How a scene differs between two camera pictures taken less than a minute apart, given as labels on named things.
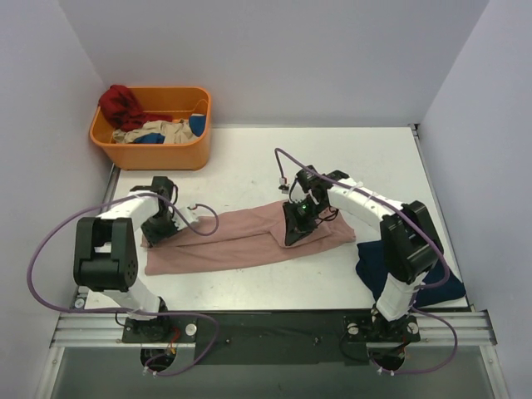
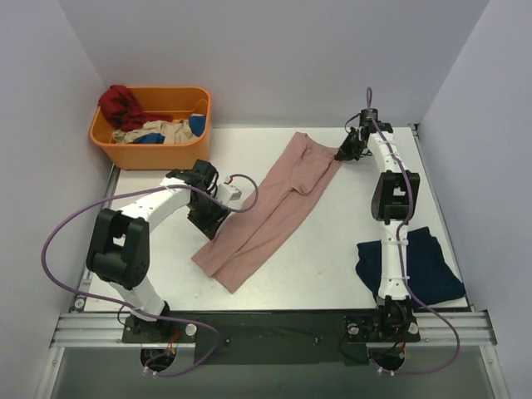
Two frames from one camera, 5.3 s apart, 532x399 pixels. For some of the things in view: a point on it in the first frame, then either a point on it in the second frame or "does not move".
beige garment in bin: (178, 131) does not move
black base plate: (330, 337) does not move
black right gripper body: (296, 222) -> (350, 146)
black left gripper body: (155, 232) -> (206, 216)
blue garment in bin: (197, 123) does not move
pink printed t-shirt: (236, 236) -> (236, 248)
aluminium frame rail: (105, 330) does not move
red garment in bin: (120, 108) does not move
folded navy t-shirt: (371, 263) does not move
